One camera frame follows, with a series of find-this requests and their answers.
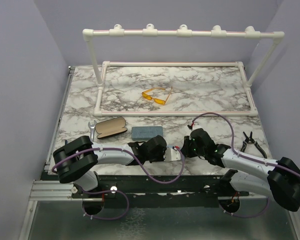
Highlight blue-grey glasses case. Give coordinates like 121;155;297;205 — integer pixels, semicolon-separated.
131;126;164;141

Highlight black glasses case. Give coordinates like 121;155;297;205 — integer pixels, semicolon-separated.
95;117;128;139

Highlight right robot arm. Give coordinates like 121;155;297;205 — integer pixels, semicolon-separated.
181;128;300;212

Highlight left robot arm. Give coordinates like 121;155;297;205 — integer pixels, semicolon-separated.
51;135;167;198

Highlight orange plastic sunglasses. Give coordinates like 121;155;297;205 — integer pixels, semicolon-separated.
141;87;173;106

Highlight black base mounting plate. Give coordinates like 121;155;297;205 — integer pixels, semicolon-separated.
70;171;248;212

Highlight black tool right edge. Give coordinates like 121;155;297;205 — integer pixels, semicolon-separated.
240;131;268;159

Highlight silver wrench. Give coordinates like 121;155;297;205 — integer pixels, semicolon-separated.
88;120;97;142

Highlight white PVC pipe rack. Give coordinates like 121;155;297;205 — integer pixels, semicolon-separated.
82;23;285;117

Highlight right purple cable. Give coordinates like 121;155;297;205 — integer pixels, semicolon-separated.
187;112;300;218

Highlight aluminium extrusion rail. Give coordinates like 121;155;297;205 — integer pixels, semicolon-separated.
29;180;73;201

